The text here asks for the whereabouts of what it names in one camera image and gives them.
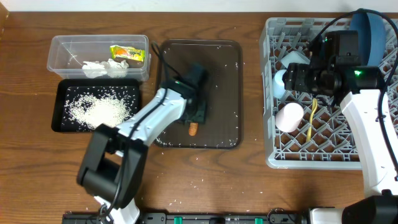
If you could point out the black rectangular tray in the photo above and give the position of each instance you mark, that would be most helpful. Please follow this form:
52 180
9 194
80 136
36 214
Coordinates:
65 84

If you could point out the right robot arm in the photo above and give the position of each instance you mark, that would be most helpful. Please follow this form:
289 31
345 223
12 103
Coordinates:
358 92

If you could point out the orange carrot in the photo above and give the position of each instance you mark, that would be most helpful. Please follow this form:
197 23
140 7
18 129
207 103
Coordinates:
193 128

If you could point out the clear plastic bin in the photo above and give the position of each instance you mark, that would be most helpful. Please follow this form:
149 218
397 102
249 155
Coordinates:
68 52

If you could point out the dark brown serving tray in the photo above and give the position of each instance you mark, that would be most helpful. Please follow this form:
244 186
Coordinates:
223 92

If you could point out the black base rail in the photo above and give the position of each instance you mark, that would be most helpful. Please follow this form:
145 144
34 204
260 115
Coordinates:
272 218

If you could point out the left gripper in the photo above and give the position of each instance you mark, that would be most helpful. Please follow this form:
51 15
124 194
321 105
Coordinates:
201 121

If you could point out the pink cup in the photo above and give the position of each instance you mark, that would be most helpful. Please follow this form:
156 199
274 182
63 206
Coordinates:
289 117

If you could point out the yellow plastic spoon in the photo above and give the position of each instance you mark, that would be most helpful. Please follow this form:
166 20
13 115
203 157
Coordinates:
314 109

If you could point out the dark blue plate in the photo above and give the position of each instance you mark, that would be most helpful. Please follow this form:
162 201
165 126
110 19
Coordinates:
371 37

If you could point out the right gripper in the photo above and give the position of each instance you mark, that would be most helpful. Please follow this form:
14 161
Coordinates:
296 76

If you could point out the light blue cup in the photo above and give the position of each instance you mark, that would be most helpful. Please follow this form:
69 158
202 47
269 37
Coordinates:
278 84

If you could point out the light blue bowl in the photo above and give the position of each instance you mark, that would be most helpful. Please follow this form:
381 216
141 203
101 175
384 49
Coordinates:
294 57

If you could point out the yellow snack wrapper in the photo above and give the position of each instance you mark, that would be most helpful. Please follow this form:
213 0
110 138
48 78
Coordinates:
130 53

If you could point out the white tissue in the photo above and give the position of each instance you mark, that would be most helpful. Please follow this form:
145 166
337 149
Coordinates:
110 68

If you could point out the grey dishwasher rack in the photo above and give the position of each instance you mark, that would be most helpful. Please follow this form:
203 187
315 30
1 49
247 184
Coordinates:
332 145

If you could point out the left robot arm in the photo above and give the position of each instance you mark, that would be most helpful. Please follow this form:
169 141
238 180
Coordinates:
114 161

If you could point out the white rice pile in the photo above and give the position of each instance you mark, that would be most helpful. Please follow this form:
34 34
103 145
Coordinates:
87 107

